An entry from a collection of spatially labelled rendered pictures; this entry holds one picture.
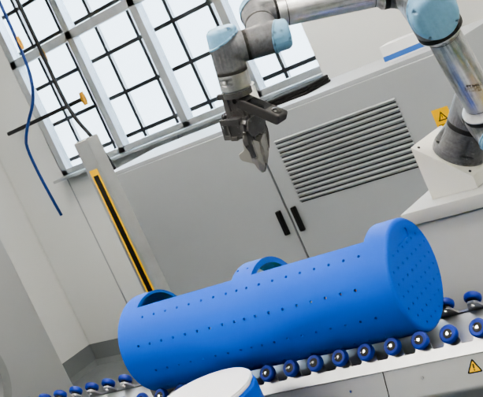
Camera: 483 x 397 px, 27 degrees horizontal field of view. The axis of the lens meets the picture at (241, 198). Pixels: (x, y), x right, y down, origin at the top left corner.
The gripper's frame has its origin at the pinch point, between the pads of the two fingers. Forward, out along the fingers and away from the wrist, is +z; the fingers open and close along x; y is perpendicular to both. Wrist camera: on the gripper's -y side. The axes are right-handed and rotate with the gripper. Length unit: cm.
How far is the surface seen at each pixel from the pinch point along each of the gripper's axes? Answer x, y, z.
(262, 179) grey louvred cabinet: -159, 125, 68
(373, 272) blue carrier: 4.4, -25.8, 26.0
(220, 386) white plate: 28, 9, 46
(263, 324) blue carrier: 10.5, 5.4, 38.3
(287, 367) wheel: 8, 4, 52
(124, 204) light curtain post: -29, 81, 22
